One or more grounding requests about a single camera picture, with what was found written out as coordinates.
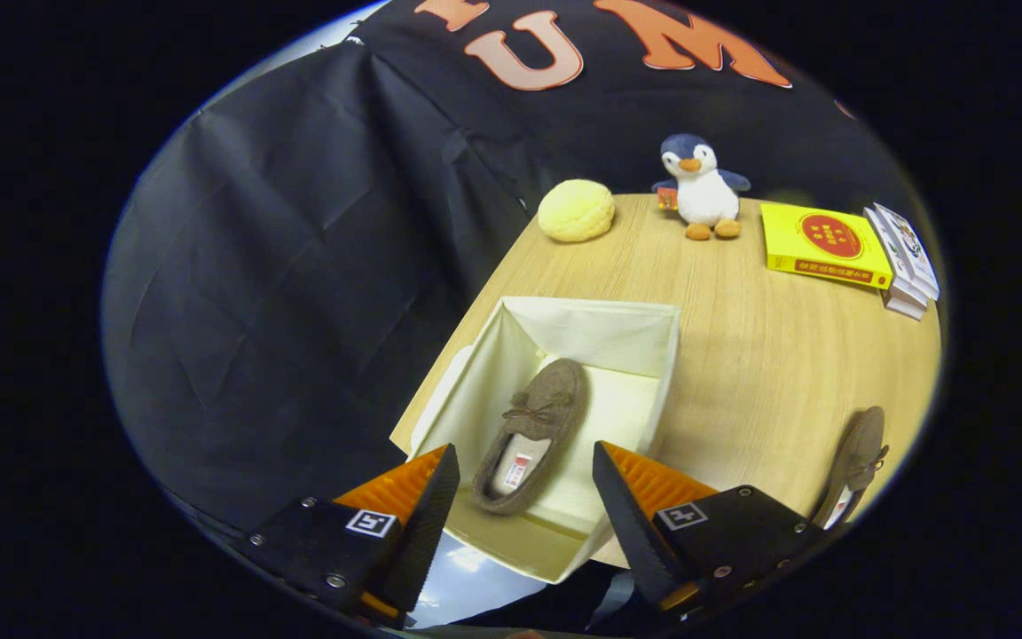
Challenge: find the brown slipper shoe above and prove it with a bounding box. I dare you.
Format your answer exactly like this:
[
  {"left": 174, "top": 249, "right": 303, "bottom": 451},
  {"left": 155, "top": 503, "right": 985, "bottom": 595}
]
[
  {"left": 473, "top": 358, "right": 590, "bottom": 517},
  {"left": 811, "top": 406, "right": 890, "bottom": 531}
]

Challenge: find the cream fabric storage box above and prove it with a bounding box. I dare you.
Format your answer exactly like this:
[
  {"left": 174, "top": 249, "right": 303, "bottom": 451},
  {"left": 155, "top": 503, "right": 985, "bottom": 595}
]
[{"left": 389, "top": 296, "right": 682, "bottom": 585}]

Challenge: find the stack of white illustrated books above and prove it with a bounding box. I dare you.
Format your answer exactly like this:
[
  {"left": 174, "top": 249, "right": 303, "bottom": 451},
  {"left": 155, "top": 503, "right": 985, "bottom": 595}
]
[{"left": 863, "top": 202, "right": 940, "bottom": 320}]

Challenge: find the plush penguin toy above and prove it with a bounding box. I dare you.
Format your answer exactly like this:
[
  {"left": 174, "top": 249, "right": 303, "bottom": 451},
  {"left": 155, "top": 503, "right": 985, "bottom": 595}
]
[{"left": 652, "top": 133, "right": 752, "bottom": 241}]

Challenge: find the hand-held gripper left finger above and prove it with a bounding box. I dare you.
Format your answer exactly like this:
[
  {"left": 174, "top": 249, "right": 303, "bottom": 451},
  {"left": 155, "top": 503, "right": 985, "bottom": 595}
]
[{"left": 236, "top": 443, "right": 461, "bottom": 627}]

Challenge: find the yellow flat box red label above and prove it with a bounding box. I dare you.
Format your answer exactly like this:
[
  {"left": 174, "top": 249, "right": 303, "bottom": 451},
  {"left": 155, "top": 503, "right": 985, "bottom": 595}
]
[{"left": 760, "top": 202, "right": 893, "bottom": 290}]

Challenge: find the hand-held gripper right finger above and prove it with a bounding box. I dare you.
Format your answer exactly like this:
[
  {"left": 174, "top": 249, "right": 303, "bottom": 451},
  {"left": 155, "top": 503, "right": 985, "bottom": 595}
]
[{"left": 592, "top": 440, "right": 836, "bottom": 622}]

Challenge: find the yellow plush bun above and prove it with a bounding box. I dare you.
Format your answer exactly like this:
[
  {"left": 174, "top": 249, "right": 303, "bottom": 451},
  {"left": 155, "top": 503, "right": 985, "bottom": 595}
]
[{"left": 537, "top": 178, "right": 617, "bottom": 243}]

